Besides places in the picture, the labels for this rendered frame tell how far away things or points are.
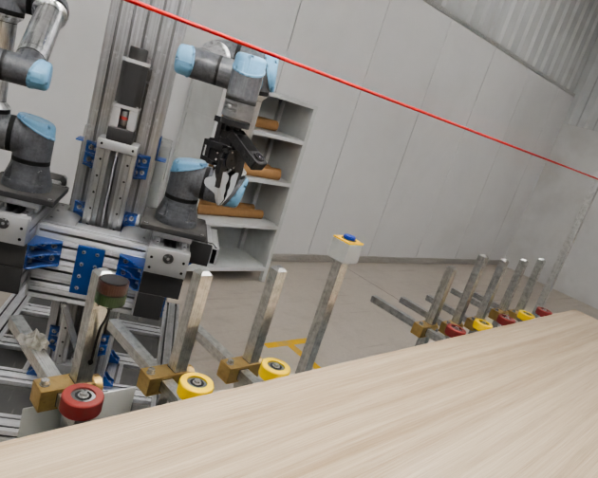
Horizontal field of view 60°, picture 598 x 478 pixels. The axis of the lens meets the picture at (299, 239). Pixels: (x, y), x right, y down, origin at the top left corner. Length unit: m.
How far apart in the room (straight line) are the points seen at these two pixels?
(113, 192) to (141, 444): 1.13
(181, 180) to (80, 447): 1.02
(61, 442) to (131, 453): 0.12
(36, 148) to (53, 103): 1.92
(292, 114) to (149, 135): 2.60
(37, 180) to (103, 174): 0.21
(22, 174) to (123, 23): 0.60
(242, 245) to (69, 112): 1.89
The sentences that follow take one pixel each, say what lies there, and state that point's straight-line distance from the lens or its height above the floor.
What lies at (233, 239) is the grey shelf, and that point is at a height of 0.21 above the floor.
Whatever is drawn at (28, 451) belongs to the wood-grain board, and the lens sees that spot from 1.04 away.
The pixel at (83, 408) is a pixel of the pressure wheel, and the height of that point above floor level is 0.90.
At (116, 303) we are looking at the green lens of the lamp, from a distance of 1.10.
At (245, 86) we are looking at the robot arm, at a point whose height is 1.56.
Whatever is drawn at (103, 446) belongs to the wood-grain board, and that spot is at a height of 0.90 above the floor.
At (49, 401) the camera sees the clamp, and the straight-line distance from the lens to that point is 1.24.
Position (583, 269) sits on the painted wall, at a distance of 8.83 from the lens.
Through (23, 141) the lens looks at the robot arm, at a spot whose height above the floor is 1.19.
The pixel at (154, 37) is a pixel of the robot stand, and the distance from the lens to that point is 1.98.
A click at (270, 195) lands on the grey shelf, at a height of 0.72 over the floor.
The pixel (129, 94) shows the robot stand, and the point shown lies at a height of 1.42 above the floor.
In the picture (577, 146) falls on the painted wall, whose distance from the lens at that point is 9.03.
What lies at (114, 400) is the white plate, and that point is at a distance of 1.39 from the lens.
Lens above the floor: 1.58
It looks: 15 degrees down
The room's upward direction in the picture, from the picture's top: 18 degrees clockwise
